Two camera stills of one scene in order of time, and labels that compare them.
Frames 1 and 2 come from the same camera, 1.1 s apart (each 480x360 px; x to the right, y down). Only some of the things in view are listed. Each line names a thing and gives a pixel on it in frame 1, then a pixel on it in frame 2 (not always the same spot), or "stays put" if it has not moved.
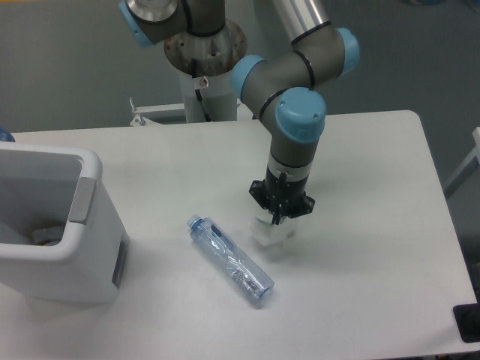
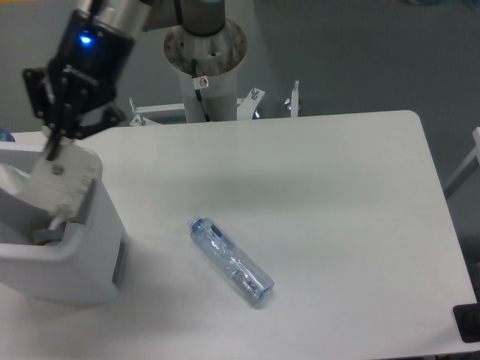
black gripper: [284, 198] to [82, 75]
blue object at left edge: [6, 136] stays put
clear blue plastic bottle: [240, 267] stays put
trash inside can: [48, 236] stays put
